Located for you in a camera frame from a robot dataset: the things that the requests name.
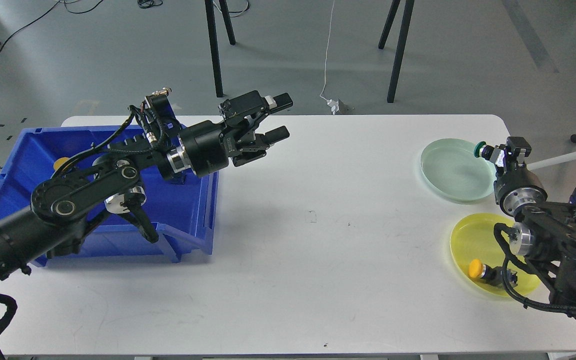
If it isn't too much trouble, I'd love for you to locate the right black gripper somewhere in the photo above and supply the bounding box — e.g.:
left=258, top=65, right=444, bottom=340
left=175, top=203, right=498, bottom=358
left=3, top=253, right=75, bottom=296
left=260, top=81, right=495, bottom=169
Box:
left=490, top=136, right=547, bottom=217

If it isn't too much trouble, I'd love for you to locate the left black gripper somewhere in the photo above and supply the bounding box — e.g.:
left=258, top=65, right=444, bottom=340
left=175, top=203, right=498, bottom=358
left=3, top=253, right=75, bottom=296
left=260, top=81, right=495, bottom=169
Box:
left=167, top=90, right=294, bottom=178

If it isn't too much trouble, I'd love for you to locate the green push button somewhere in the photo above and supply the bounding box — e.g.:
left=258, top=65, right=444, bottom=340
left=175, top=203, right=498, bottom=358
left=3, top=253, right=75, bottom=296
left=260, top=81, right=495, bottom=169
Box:
left=473, top=141, right=494, bottom=163

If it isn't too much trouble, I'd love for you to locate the yellow push button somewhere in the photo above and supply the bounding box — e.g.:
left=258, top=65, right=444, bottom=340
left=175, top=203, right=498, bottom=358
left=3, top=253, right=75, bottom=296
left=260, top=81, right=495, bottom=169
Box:
left=467, top=259, right=518, bottom=289
left=53, top=157, right=70, bottom=173

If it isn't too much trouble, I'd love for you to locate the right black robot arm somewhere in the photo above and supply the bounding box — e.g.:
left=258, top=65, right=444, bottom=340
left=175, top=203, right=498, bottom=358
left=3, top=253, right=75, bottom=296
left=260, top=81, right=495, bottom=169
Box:
left=474, top=136, right=576, bottom=319

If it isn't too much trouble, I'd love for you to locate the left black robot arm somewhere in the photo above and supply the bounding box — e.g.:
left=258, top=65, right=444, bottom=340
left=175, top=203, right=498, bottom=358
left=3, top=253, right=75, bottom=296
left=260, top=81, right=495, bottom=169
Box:
left=0, top=88, right=294, bottom=360

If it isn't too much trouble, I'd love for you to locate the pale green plate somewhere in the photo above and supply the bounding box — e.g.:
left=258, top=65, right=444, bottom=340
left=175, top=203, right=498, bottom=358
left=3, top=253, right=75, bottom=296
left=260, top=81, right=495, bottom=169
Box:
left=419, top=137, right=496, bottom=203

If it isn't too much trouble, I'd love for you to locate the yellow plate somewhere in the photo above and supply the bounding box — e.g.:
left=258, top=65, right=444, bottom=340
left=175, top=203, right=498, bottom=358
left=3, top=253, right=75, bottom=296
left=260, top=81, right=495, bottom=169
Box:
left=449, top=213, right=514, bottom=300

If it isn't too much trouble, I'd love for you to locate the yellow push button in bin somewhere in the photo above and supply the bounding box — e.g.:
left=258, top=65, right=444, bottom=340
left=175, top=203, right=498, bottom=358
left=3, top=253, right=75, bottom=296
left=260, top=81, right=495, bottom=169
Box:
left=53, top=157, right=70, bottom=173

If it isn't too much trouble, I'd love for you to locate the blue plastic bin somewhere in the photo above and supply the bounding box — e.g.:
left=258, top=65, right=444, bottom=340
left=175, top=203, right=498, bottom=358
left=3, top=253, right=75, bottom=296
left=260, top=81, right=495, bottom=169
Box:
left=0, top=126, right=218, bottom=263

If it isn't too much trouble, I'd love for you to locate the black stand leg left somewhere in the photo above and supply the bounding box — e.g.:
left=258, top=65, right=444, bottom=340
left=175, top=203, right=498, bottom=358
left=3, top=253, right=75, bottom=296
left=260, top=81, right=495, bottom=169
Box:
left=204, top=0, right=237, bottom=98

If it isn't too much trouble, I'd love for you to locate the black stand leg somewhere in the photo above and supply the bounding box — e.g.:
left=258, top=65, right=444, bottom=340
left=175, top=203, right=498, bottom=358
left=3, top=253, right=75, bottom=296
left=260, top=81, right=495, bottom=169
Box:
left=377, top=0, right=416, bottom=104
left=204, top=0, right=237, bottom=98

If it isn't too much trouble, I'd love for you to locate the black stand leg right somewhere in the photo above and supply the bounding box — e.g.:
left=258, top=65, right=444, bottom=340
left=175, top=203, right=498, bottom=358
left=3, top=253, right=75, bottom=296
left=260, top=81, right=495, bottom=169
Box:
left=377, top=0, right=416, bottom=104

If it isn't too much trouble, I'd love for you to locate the white cable with plug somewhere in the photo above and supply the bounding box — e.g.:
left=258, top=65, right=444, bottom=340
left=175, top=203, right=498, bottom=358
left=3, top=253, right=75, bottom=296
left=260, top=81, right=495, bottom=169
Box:
left=320, top=0, right=343, bottom=115

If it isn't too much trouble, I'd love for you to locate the black floor cable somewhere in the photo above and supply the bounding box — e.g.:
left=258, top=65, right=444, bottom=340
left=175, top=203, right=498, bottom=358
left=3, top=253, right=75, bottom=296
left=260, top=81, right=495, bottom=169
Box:
left=0, top=0, right=106, bottom=82

